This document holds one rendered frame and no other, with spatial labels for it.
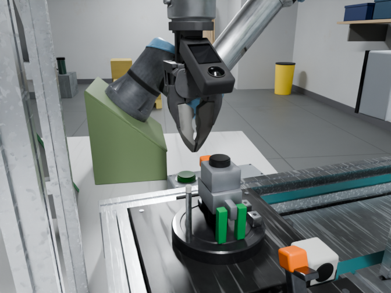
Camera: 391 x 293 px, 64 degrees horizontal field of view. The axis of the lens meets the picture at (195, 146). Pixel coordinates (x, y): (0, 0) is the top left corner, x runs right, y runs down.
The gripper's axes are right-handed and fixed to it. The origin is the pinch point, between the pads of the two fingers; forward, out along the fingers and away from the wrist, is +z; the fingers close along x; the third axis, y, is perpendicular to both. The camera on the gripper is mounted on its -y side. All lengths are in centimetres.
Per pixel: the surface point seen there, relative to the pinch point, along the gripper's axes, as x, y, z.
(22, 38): 21.7, -12.9, -17.9
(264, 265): -3.1, -19.3, 10.3
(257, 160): -34, 36, 21
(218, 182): 1.3, -13.4, 0.3
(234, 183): -1.2, -13.4, 0.9
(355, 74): -381, 349, 45
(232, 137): -36, 61, 21
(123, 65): -45, 547, 40
